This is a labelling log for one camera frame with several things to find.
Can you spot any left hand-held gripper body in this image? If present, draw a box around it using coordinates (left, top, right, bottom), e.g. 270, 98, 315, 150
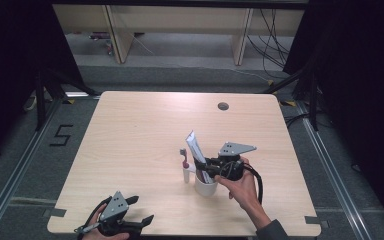
74, 190, 144, 237

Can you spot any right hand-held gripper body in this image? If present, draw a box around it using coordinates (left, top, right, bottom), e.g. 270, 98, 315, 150
207, 142, 258, 183

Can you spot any white cup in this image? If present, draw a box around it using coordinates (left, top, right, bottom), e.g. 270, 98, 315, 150
194, 165, 219, 197

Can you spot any white and purple toothpaste tube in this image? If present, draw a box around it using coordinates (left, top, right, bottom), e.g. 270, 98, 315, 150
185, 130, 215, 184

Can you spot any person's left hand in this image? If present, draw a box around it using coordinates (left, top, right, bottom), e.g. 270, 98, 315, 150
80, 203, 131, 240

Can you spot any person's right hand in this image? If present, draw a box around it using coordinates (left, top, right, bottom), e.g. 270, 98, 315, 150
214, 157, 260, 213

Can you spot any maroon and grey toothbrush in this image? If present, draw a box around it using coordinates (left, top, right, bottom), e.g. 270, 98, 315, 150
179, 148, 191, 170

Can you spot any grey tape piece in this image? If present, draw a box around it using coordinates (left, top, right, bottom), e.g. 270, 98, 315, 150
42, 207, 67, 219
304, 215, 330, 230

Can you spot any black metal stand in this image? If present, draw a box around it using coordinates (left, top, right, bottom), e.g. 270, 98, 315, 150
34, 68, 101, 132
262, 49, 322, 132

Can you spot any light wooden bench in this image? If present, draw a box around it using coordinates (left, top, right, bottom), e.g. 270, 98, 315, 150
52, 3, 306, 66

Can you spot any black curtain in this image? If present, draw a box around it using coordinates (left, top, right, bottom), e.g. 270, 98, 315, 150
283, 0, 384, 231
0, 0, 87, 168

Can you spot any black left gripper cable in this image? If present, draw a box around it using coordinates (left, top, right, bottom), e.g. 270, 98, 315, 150
76, 195, 113, 238

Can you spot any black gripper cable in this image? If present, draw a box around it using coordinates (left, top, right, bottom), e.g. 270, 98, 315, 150
76, 195, 113, 238
243, 164, 265, 205

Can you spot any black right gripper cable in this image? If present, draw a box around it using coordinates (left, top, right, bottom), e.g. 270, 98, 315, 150
243, 164, 265, 205

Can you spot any metal floor rail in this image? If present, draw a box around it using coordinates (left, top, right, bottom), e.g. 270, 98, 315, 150
0, 96, 63, 240
295, 100, 377, 240

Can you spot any bundle of black hanging cables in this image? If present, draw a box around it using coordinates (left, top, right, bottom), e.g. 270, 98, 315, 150
246, 8, 292, 80

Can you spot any white floor cable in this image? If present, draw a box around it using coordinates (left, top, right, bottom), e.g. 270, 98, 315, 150
22, 94, 38, 113

